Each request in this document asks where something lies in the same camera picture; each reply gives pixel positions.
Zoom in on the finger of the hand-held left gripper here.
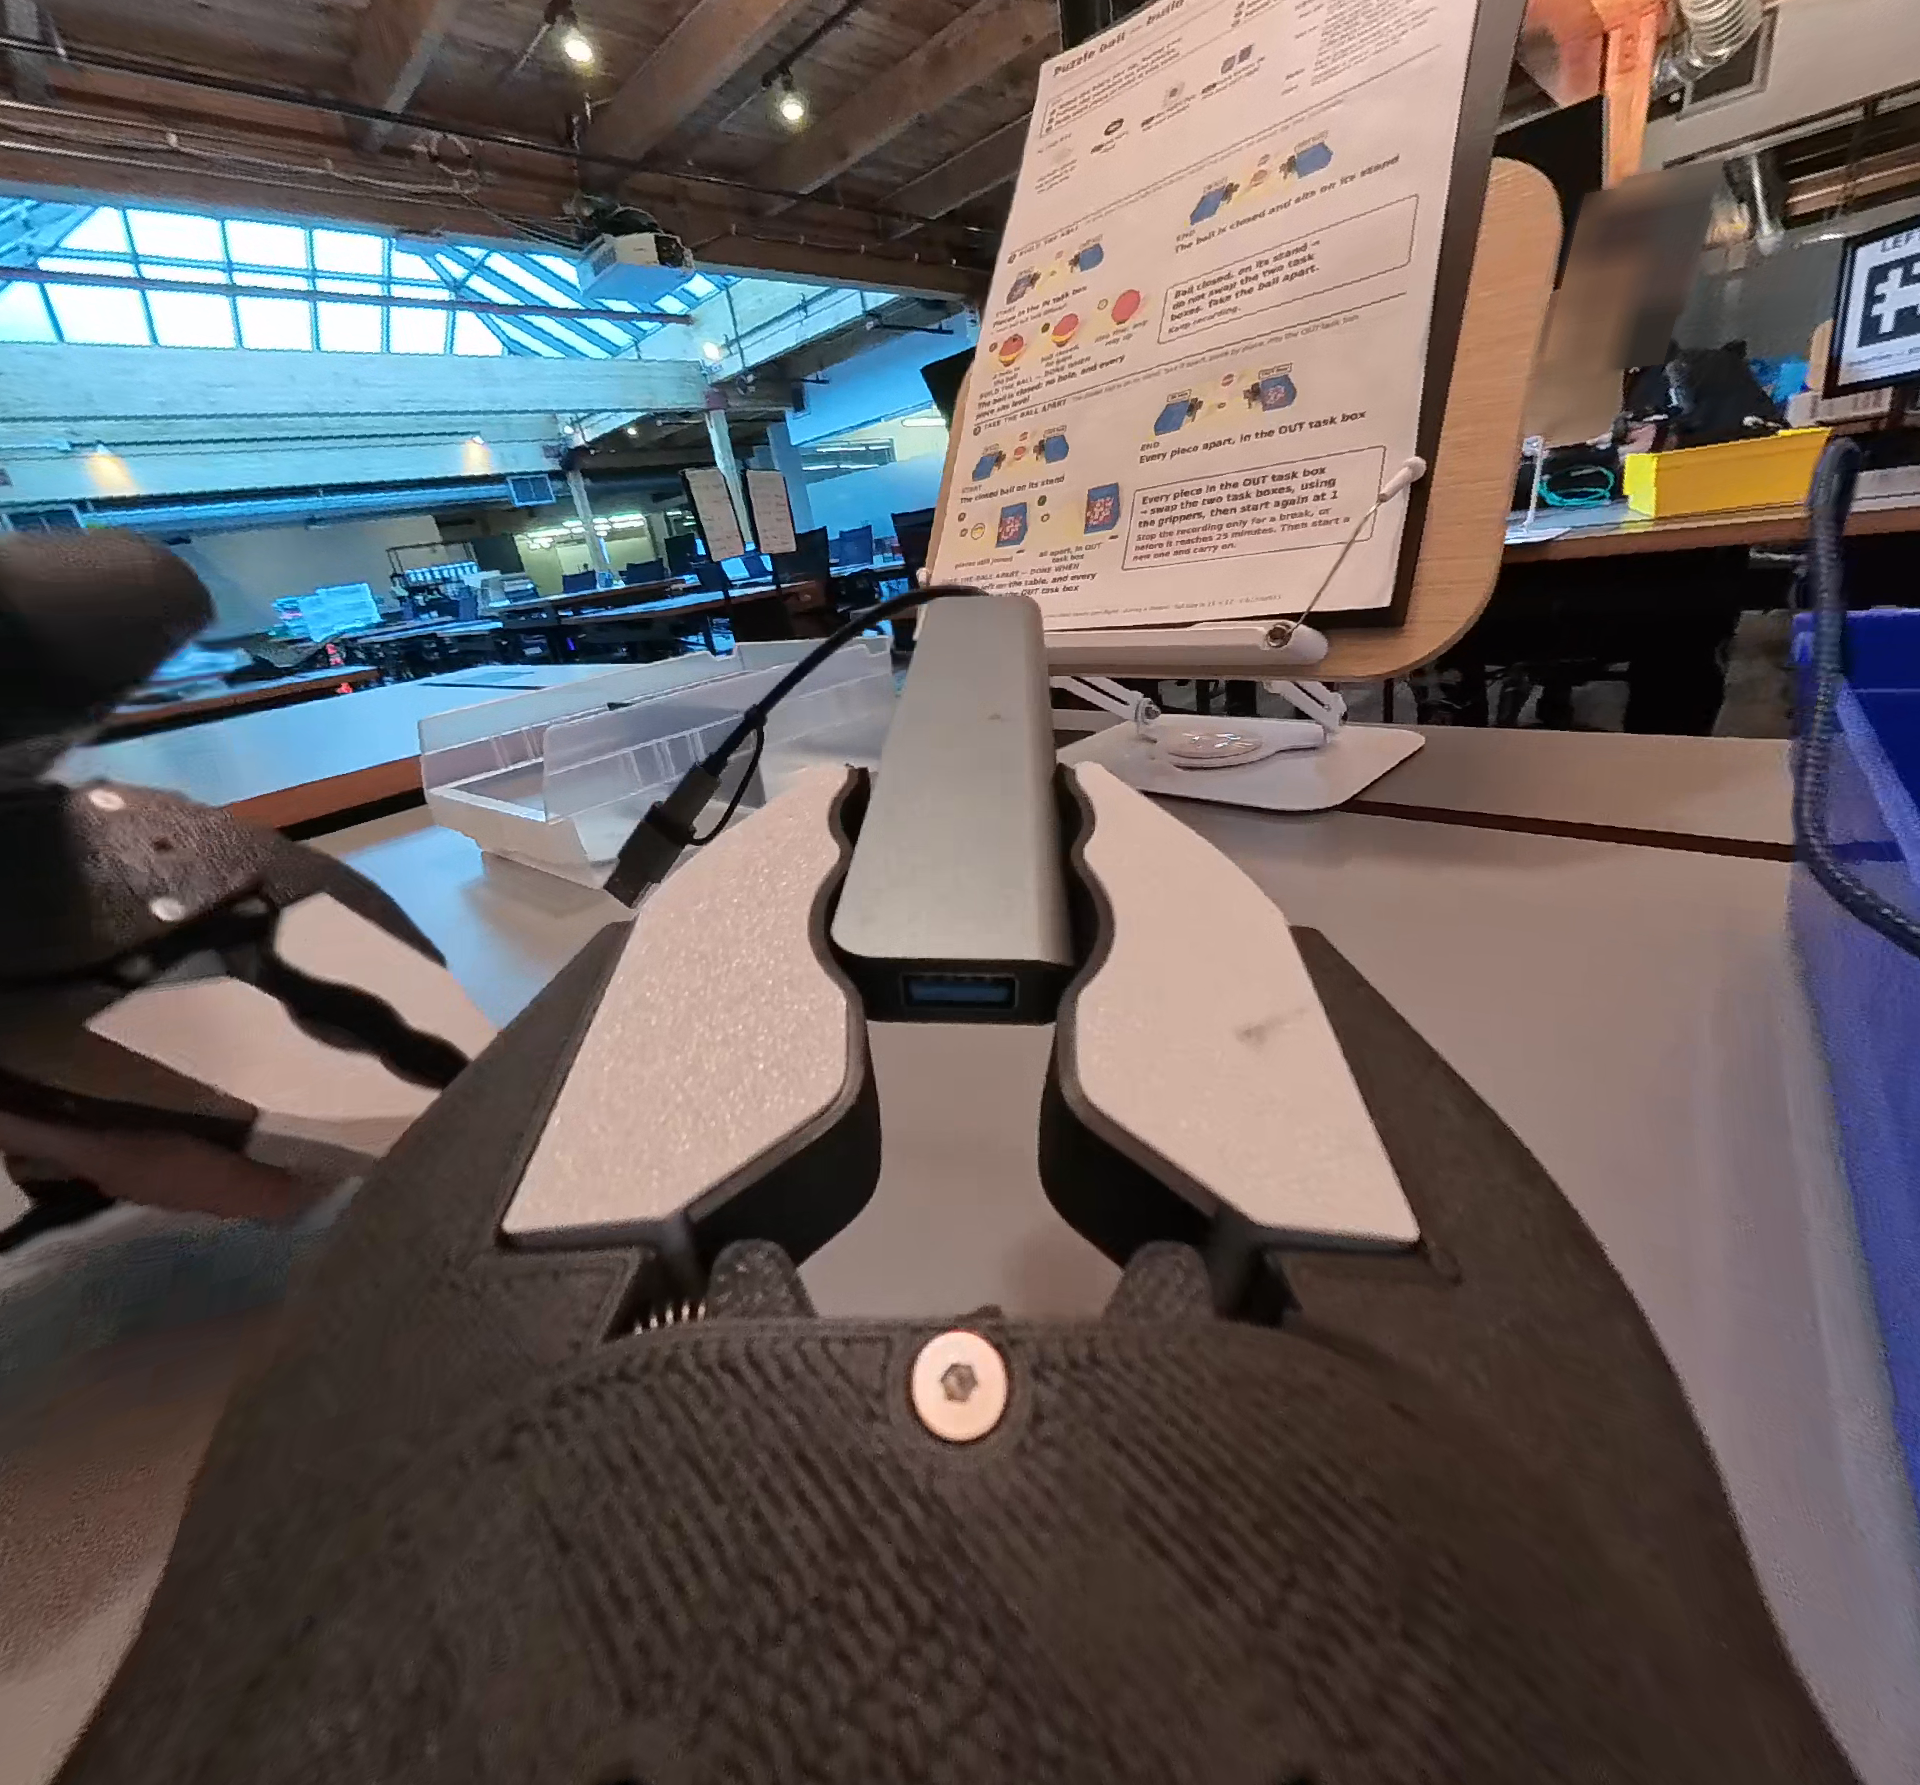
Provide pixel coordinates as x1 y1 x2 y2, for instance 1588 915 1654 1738
246 893 474 1097

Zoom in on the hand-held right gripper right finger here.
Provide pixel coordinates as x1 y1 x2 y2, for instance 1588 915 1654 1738
1050 758 1422 1255

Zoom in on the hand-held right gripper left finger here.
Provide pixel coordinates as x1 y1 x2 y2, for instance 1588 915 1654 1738
499 762 880 1255

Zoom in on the black hub cable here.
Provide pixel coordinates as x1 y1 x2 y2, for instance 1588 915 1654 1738
605 584 997 905

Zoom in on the clear plastic box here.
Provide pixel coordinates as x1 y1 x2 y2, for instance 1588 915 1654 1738
417 636 903 894

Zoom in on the blue plastic bin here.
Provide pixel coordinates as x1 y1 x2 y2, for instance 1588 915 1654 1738
1784 606 1920 1629

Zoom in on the grey desk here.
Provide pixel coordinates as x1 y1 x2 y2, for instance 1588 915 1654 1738
0 661 1920 1785

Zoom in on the wooden document stand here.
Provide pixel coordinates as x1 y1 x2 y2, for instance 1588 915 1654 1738
918 0 1566 814

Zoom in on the printed instruction sheet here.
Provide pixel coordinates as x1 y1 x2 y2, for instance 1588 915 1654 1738
931 0 1507 635

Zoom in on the yellow plastic bin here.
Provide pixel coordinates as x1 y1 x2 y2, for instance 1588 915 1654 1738
1622 426 1837 523

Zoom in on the white ceiling projector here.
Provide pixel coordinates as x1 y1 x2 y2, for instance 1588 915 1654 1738
575 225 696 313

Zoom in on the black white marker sign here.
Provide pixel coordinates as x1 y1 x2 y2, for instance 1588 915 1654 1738
1827 215 1920 395

